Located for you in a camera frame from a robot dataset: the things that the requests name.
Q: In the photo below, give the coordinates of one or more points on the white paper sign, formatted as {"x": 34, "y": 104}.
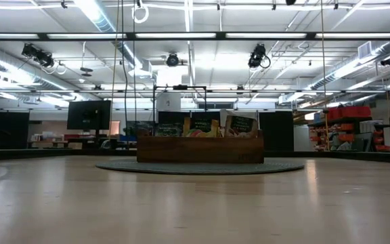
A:
{"x": 168, "y": 101}

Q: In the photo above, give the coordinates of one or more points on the small black ceiling device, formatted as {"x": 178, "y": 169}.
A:
{"x": 388, "y": 61}

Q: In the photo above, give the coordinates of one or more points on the black hanging spotlight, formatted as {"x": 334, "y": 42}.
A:
{"x": 257, "y": 56}
{"x": 37, "y": 55}

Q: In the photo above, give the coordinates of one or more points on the silver ventilation duct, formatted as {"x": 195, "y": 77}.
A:
{"x": 344, "y": 69}

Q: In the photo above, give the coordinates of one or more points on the beige vanilla tea packet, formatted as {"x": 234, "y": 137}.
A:
{"x": 240, "y": 123}

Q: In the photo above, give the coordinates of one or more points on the round grey woven placemat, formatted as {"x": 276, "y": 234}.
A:
{"x": 269, "y": 167}

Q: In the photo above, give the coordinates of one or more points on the overhead light bar frame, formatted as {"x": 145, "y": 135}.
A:
{"x": 220, "y": 35}

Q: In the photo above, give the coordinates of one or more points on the black table frame rail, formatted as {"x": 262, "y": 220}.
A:
{"x": 350, "y": 155}

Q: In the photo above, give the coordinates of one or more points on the black monitor on stand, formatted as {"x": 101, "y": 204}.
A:
{"x": 88, "y": 115}

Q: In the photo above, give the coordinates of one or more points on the orange mango tea packet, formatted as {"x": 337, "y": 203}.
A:
{"x": 200, "y": 124}

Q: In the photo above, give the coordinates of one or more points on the cluttered wooden desk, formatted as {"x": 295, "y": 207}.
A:
{"x": 46, "y": 137}

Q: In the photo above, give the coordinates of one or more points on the shelf with orange bins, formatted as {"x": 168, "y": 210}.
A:
{"x": 347, "y": 137}

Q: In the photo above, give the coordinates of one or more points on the black overhead camera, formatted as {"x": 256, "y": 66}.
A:
{"x": 173, "y": 60}

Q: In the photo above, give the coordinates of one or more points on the white curtain panel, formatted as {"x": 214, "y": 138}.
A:
{"x": 239, "y": 112}

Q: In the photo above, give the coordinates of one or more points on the red storage bins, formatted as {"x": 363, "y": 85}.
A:
{"x": 350, "y": 112}

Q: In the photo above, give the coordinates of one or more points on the wooden tea caddy box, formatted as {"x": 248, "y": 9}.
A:
{"x": 198, "y": 149}

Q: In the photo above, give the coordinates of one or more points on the black divider panel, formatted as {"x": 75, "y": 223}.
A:
{"x": 171, "y": 117}
{"x": 276, "y": 130}
{"x": 12, "y": 128}

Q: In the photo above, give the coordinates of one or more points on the black background rig frame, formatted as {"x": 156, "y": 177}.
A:
{"x": 181, "y": 87}

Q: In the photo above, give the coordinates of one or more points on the purple tea packet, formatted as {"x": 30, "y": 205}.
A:
{"x": 169, "y": 129}

